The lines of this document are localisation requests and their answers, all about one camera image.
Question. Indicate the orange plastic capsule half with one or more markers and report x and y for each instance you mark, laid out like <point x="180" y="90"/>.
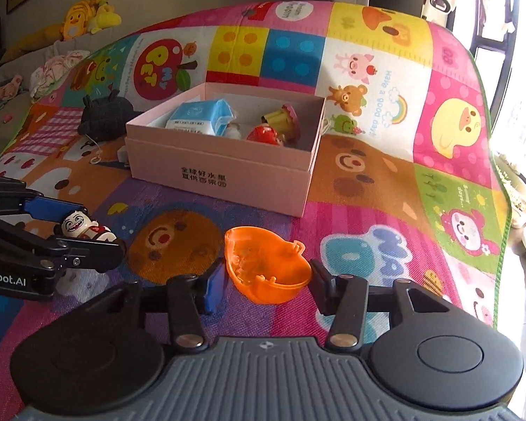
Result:
<point x="267" y="289"/>

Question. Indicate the black plush toy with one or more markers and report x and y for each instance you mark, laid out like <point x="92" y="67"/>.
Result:
<point x="107" y="118"/>

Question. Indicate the yellow striped plush duck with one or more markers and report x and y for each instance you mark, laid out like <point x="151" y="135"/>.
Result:
<point x="76" y="19"/>

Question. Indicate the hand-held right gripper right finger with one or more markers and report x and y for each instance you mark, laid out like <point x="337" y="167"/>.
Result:
<point x="320" y="280"/>

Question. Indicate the blue tissue pack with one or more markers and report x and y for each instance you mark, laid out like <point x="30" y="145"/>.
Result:
<point x="201" y="116"/>

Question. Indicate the pink cloth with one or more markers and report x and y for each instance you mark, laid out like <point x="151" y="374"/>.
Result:
<point x="8" y="87"/>

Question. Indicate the white rounded object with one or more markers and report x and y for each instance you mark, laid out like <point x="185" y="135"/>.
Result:
<point x="427" y="8"/>

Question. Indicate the grinning toy figurine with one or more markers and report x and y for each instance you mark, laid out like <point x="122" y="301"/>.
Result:
<point x="76" y="226"/>

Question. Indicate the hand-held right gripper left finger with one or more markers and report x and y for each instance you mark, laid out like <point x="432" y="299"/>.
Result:
<point x="214" y="289"/>

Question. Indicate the yellow pink cupcake toy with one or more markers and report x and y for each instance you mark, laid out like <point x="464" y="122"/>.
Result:
<point x="280" y="118"/>

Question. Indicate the red round toy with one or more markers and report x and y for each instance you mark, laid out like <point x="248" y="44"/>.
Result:
<point x="265" y="133"/>

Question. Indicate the floral cloth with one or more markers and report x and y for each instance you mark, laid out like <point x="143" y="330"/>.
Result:
<point x="52" y="68"/>

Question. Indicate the yellow plush dog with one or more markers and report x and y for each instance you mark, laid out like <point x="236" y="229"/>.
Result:
<point x="105" y="19"/>

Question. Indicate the pink cardboard box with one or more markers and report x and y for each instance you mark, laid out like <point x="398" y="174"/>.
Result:
<point x="228" y="184"/>

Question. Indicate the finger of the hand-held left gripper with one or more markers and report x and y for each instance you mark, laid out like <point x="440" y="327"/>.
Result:
<point x="96" y="256"/>
<point x="52" y="208"/>

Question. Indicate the grey sofa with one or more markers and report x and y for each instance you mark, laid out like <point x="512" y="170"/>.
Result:
<point x="8" y="106"/>

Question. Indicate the yellow cushion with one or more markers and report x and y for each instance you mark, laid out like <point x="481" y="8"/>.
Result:
<point x="30" y="41"/>

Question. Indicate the colourful cartoon play mat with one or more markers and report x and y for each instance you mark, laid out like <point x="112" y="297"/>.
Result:
<point x="377" y="210"/>

